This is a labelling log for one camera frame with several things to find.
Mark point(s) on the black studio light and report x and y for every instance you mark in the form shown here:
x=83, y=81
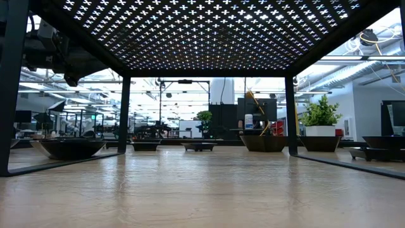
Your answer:
x=43, y=119

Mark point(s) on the black wavy square mini plate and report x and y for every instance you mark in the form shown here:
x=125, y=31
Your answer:
x=320, y=144
x=386, y=142
x=262, y=144

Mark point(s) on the black studio softbox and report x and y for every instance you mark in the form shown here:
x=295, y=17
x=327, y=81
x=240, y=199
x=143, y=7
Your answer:
x=57, y=106

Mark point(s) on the silver ceiling duct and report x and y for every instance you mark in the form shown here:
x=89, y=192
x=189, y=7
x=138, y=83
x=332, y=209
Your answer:
x=348, y=73

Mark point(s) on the black background gantry frame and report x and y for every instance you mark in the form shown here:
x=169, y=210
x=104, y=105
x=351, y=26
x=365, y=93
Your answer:
x=185, y=81

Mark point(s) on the black monitor with pale screen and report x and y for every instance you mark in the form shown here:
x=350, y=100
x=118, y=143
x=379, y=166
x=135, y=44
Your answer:
x=383, y=117

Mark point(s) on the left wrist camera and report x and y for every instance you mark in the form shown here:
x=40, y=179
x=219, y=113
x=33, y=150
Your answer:
x=47, y=33

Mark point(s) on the small red box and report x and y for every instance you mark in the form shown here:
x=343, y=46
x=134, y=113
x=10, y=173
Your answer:
x=339, y=133

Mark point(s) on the black perforated metal stand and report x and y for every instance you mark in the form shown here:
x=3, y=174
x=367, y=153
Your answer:
x=205, y=73

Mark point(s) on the red storage bins stack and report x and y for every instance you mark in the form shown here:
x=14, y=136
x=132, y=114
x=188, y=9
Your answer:
x=278, y=126

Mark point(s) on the large dark bowl left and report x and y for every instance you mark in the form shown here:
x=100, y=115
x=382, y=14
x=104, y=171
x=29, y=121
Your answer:
x=72, y=150

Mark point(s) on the black background cabinet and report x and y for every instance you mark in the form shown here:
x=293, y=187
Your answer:
x=223, y=120

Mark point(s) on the white framed wall sign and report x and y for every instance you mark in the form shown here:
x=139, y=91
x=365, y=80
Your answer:
x=347, y=126

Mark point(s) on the small black monitor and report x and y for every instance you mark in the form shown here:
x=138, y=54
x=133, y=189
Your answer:
x=22, y=116

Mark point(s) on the small green potted plant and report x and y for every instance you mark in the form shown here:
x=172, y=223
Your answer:
x=204, y=116

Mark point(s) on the black background monitor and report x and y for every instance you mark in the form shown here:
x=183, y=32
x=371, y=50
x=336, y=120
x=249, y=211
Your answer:
x=270, y=109

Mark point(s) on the white canister with blue label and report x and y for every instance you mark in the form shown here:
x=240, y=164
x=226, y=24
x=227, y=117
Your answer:
x=248, y=122

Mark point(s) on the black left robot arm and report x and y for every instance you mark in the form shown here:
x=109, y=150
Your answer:
x=28, y=58

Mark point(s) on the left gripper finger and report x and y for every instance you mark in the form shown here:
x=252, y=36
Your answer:
x=80, y=66

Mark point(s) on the green plant in white pot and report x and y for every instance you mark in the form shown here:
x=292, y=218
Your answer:
x=320, y=130

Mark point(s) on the black background robot rig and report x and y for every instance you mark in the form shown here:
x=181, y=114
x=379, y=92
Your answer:
x=152, y=130

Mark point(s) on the white whiteboard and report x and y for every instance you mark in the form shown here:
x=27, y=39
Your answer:
x=190, y=126

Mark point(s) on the white ceiling light strip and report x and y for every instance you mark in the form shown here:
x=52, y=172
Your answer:
x=341, y=58

